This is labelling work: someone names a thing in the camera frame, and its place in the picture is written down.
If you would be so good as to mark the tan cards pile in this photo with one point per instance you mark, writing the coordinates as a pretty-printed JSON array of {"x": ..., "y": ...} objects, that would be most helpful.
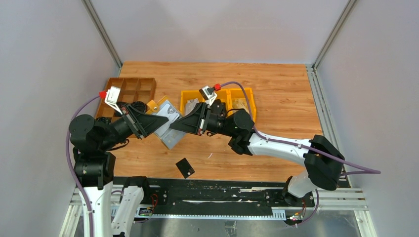
[{"x": 240, "y": 103}]

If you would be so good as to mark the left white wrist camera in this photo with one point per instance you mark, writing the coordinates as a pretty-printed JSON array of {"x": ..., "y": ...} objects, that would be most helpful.
[{"x": 111, "y": 98}]

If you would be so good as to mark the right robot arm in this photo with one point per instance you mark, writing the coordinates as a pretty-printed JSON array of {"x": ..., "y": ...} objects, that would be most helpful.
[{"x": 323, "y": 163}]

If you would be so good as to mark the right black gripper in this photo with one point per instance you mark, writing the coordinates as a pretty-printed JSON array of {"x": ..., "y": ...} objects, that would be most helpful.
[{"x": 203, "y": 118}]

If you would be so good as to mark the grey cards pile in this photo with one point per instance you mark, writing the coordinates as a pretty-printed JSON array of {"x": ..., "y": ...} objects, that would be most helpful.
[{"x": 190, "y": 104}]

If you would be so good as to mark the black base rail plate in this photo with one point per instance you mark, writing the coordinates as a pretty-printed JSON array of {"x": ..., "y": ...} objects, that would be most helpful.
[{"x": 218, "y": 198}]

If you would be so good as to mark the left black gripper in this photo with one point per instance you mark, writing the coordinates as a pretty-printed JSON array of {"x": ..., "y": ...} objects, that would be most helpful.
[{"x": 136, "y": 120}]

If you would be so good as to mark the wooden compartment tray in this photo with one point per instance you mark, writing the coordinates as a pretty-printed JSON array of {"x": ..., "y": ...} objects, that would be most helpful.
[{"x": 132, "y": 89}]

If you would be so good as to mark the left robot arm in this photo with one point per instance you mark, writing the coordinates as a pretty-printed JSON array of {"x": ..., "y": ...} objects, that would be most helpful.
[{"x": 94, "y": 169}]

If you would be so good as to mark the grey credit card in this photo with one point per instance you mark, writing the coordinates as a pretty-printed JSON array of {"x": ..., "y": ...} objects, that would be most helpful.
[{"x": 185, "y": 168}]

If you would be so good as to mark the yellow leather card holder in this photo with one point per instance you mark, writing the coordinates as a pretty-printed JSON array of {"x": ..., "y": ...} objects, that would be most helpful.
[{"x": 165, "y": 108}]

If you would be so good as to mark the right yellow bin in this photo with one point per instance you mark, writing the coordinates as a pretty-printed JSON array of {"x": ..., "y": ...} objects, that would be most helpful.
[{"x": 235, "y": 93}]

